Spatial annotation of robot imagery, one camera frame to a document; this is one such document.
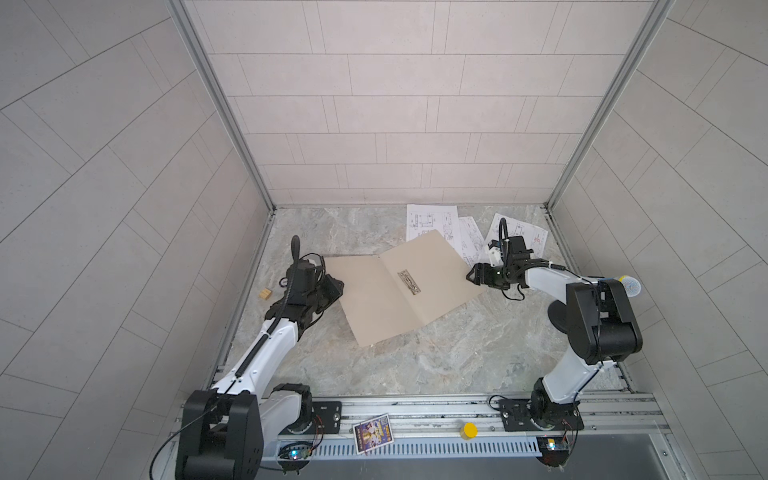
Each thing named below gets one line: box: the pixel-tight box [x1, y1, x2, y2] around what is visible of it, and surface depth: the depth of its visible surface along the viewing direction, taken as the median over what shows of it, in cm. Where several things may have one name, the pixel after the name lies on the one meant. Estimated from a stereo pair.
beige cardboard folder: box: [324, 229, 485, 347], surface depth 98 cm
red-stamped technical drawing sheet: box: [485, 212, 549, 259], surface depth 111 cm
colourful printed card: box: [352, 412, 395, 455], surface depth 69 cm
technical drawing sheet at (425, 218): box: [406, 204, 463, 252], surface depth 114 cm
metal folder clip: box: [397, 269, 422, 296], surface depth 98 cm
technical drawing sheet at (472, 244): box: [458, 216, 490, 268], surface depth 110 cm
